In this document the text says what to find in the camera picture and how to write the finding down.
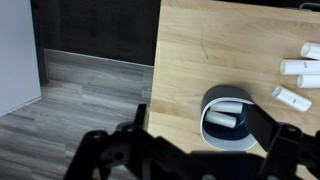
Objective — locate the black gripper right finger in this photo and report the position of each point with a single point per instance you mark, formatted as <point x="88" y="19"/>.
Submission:
<point x="261" y="125"/>

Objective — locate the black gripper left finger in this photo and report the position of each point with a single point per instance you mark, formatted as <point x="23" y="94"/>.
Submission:
<point x="140" y="117"/>

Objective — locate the white paper roll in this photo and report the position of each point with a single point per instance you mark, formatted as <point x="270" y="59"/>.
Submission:
<point x="310" y="50"/>
<point x="291" y="99"/>
<point x="296" y="67"/>
<point x="308" y="81"/>

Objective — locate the white roll in box upper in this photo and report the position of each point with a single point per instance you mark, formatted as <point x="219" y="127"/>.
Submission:
<point x="228" y="107"/>

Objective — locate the white roll in box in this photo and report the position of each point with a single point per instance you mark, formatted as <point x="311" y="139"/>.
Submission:
<point x="221" y="119"/>
<point x="228" y="107"/>

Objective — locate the grey round box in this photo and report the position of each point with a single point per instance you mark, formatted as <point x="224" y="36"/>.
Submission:
<point x="220" y="137"/>

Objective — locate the white roll in box lower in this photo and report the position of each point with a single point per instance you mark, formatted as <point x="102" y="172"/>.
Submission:
<point x="221" y="119"/>

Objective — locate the white cabinet panel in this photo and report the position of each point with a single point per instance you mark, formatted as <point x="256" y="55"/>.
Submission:
<point x="19" y="76"/>

